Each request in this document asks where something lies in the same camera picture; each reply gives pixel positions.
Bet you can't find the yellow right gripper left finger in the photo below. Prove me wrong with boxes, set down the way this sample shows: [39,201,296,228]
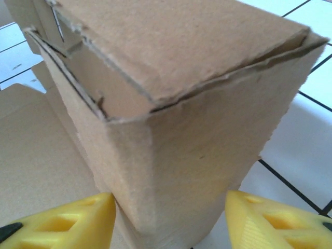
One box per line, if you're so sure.
[0,191,117,249]

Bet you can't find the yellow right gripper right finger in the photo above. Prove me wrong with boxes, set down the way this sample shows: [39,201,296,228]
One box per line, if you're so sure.
[224,189,332,249]

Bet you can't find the brown cardboard box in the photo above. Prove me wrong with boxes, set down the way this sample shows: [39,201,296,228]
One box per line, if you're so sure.
[0,0,331,249]

